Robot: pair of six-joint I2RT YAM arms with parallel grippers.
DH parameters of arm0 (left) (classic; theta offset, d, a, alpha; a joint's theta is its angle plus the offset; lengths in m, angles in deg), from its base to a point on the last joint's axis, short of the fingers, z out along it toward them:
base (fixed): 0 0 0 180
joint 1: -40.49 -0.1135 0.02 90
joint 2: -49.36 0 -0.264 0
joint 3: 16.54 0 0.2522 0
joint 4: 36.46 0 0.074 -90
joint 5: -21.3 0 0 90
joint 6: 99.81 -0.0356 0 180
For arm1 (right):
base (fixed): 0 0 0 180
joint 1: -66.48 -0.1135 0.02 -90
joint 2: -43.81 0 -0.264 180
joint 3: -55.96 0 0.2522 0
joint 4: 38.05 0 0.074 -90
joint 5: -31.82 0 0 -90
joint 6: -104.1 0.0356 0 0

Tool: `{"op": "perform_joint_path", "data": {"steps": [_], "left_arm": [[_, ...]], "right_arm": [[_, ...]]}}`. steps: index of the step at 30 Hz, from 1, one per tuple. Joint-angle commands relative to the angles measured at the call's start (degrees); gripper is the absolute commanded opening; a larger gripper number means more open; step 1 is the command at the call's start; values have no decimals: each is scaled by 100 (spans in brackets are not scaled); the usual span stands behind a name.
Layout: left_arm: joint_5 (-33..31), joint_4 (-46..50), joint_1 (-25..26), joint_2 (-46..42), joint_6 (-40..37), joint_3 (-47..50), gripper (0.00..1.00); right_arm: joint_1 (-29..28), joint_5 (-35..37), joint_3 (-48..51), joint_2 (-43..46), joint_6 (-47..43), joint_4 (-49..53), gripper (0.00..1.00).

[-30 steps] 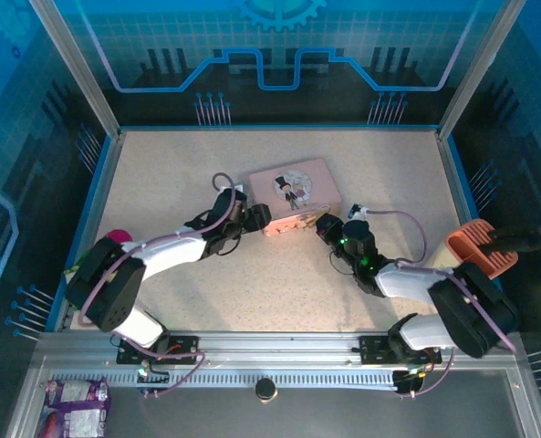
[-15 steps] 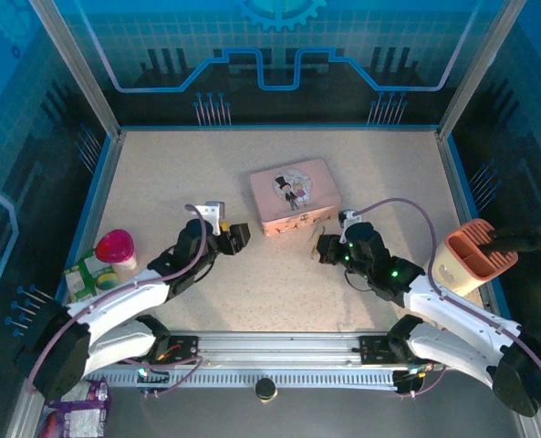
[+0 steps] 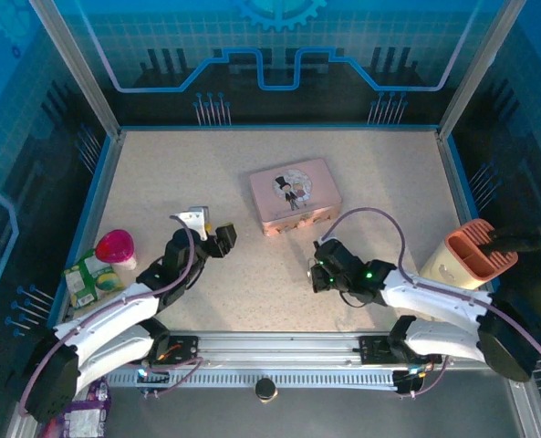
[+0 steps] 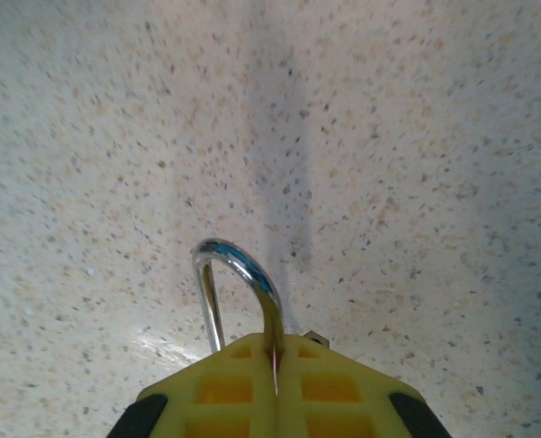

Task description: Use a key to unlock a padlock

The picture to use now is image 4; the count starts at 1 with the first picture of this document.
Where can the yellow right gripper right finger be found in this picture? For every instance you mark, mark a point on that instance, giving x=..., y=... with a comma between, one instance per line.
x=329, y=369

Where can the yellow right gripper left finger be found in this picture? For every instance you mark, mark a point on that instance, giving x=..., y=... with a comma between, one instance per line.
x=233, y=365

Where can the brass padlock with steel shackle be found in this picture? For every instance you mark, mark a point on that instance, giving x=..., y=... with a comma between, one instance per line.
x=247, y=269

